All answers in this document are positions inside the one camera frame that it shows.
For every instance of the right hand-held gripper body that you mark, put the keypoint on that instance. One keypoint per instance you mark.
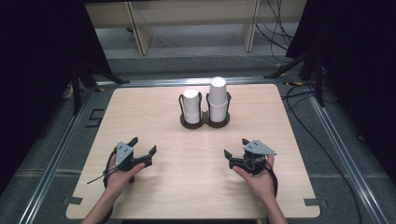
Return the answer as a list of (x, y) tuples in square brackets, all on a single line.
[(253, 155)]

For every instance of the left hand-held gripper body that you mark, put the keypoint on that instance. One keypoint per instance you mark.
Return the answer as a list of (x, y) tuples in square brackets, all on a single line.
[(124, 152)]

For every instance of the dark double cup holder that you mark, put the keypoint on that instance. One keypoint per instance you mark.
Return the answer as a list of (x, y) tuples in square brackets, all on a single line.
[(218, 125)]

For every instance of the stack of white paper cups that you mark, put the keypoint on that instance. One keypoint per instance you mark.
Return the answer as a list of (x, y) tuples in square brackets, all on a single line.
[(217, 99), (191, 105)]

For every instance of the person's left hand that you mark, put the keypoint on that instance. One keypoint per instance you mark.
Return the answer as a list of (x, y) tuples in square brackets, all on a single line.
[(120, 182)]

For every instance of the person's right hand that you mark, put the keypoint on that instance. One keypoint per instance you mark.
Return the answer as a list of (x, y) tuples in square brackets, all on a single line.
[(260, 185)]

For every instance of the black tripod stand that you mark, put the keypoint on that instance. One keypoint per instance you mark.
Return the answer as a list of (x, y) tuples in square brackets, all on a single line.
[(76, 90), (318, 77)]

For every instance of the light wooden shelf unit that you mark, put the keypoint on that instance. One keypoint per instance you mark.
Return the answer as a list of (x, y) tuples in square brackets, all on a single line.
[(140, 34)]

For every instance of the black curtain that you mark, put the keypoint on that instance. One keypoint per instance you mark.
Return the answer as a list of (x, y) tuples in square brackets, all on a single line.
[(361, 62), (34, 77)]

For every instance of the aluminium floor rail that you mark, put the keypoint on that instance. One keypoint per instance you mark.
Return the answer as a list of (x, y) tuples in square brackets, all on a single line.
[(174, 81), (345, 149), (53, 161)]

